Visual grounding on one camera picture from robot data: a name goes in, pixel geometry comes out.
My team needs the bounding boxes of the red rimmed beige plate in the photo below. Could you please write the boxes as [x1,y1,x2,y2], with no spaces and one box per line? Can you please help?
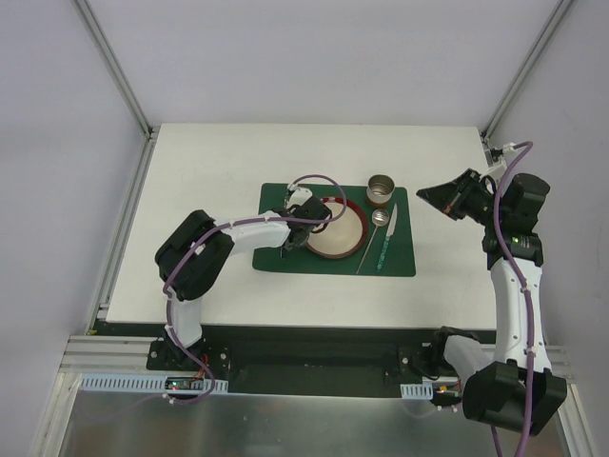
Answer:
[306,200,368,259]

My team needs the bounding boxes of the black knife green handle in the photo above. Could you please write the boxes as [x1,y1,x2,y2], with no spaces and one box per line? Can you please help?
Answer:
[376,204,399,272]

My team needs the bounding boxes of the steel cup brown base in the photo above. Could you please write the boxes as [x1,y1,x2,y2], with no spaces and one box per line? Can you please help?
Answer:
[365,174,395,209]

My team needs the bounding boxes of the silver spoon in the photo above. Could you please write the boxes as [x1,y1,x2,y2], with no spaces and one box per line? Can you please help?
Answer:
[356,209,389,274]

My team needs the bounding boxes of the dark green placemat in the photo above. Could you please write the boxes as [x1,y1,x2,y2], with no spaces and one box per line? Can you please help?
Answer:
[252,186,416,277]

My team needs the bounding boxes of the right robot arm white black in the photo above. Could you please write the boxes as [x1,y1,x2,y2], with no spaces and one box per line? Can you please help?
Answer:
[416,169,567,436]

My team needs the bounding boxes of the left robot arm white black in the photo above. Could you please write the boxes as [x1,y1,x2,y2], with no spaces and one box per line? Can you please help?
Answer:
[154,196,335,370]

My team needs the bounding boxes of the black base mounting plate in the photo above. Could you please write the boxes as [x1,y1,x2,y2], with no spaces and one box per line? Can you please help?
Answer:
[147,325,457,398]

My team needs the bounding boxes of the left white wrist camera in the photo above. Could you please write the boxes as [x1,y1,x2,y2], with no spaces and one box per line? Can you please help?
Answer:
[285,184,313,209]

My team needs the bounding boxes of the left aluminium frame post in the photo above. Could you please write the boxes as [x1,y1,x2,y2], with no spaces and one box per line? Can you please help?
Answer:
[73,0,161,142]

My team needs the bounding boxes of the aluminium frame post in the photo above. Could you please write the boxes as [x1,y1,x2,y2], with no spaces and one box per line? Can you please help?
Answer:
[480,0,577,144]
[73,0,161,142]

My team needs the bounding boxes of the right white cable duct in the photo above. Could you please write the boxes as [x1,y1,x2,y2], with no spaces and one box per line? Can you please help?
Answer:
[400,383,434,401]

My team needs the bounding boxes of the white cable duct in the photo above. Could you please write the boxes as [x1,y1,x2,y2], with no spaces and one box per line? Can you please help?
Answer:
[400,383,434,401]
[80,373,228,395]

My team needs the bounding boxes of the right aluminium frame post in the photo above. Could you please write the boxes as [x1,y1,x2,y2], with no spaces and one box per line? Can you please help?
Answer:
[480,0,577,144]

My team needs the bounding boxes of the front aluminium rail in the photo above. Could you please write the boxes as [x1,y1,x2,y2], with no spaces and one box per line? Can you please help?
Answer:
[59,335,576,384]

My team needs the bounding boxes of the left white cable duct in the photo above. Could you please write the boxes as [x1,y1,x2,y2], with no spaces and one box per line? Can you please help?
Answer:
[80,373,228,395]

